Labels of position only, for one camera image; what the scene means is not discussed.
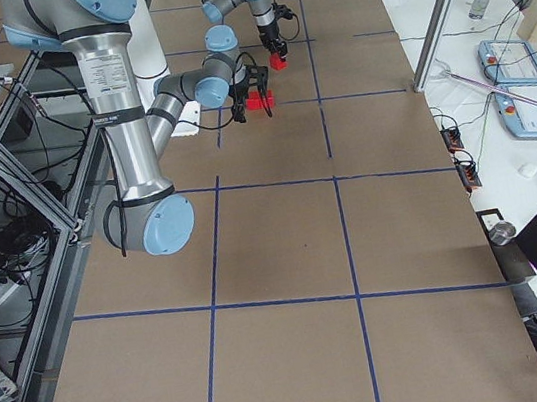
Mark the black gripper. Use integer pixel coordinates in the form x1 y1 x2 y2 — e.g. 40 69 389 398
229 63 273 124
254 3 294 60

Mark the red block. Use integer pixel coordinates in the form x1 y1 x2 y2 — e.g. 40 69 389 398
269 53 288 71
259 89 275 109
245 90 265 111

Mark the upper teach pendant tablet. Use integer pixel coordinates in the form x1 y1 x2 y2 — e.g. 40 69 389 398
477 40 537 84

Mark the teach pendant tablet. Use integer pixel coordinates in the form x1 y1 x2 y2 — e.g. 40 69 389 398
495 81 537 140
477 40 537 84

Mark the lower teach pendant tablet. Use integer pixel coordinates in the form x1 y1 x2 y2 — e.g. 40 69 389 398
495 81 537 140

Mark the metal cup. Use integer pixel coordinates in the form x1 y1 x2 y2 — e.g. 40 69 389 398
488 220 517 247

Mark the white power strip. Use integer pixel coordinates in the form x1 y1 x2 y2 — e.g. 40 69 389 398
0 280 21 306

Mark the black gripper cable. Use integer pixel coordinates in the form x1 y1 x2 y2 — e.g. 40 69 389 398
217 0 304 52
174 104 240 138

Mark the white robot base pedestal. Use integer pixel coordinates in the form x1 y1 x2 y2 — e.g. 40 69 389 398
121 0 204 145

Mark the aluminium table frame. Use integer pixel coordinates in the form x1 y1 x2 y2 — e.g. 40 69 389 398
0 52 108 402

